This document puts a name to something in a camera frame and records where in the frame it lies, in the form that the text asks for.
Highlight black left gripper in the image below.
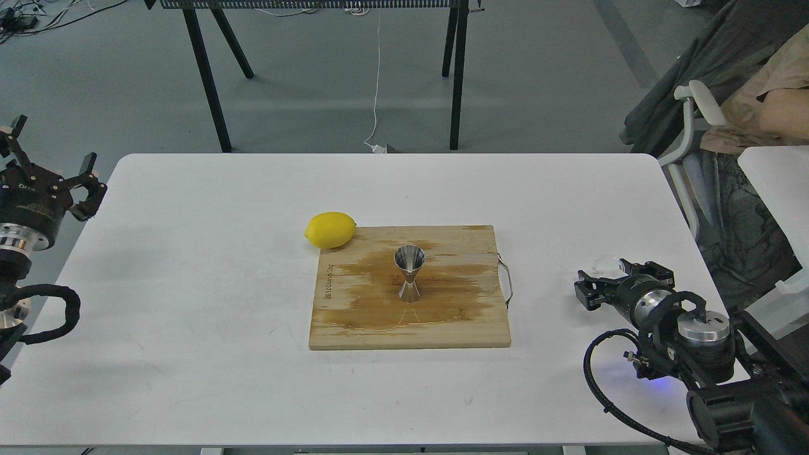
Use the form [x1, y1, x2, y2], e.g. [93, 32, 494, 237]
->
[1, 115, 107, 252]

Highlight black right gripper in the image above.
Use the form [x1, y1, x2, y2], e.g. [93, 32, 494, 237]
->
[574, 259, 675, 329]

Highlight steel jigger measuring cup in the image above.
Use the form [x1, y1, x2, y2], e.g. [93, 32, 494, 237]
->
[394, 244, 427, 303]

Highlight small clear glass cup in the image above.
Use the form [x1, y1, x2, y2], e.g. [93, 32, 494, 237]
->
[592, 255, 627, 279]

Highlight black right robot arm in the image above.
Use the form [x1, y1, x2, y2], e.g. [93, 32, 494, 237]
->
[574, 258, 807, 454]

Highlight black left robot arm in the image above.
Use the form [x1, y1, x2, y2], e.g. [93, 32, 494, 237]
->
[1, 114, 107, 359]

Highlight dark grey jacket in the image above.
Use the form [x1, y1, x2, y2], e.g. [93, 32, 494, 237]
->
[622, 1, 807, 309]

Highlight wooden cutting board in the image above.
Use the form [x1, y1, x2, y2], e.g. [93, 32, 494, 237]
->
[308, 225, 511, 351]

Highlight white office chair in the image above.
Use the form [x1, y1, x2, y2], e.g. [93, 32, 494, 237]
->
[657, 80, 809, 342]

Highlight person in beige shirt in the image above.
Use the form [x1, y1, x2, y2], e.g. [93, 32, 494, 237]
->
[700, 27, 808, 155]

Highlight black metal trestle table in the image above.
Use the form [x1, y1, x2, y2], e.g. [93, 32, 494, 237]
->
[143, 1, 485, 153]

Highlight yellow lemon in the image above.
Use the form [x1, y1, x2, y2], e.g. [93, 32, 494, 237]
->
[304, 211, 356, 250]

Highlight black cables on floor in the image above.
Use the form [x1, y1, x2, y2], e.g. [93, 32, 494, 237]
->
[0, 0, 127, 45]

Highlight white cable with plug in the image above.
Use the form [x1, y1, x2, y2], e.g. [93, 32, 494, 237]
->
[363, 9, 387, 154]

